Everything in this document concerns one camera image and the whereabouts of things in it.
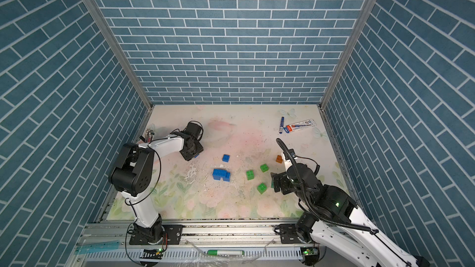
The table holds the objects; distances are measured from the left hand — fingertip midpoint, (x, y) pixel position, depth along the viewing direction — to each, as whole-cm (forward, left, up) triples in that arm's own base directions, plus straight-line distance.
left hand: (202, 151), depth 98 cm
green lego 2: (-21, -31, +3) cm, 37 cm away
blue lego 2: (-16, -14, +3) cm, 21 cm away
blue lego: (-15, -9, +1) cm, 17 cm away
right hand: (-21, -37, +20) cm, 47 cm away
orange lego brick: (-4, -41, +1) cm, 41 cm away
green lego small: (-10, -33, +1) cm, 34 cm away
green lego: (-15, -26, +3) cm, 30 cm away
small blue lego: (-4, -13, 0) cm, 14 cm away
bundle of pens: (-1, +22, +16) cm, 27 cm away
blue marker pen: (+19, -45, 0) cm, 49 cm away
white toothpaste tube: (+17, -56, +2) cm, 58 cm away
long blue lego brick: (-14, -10, +4) cm, 18 cm away
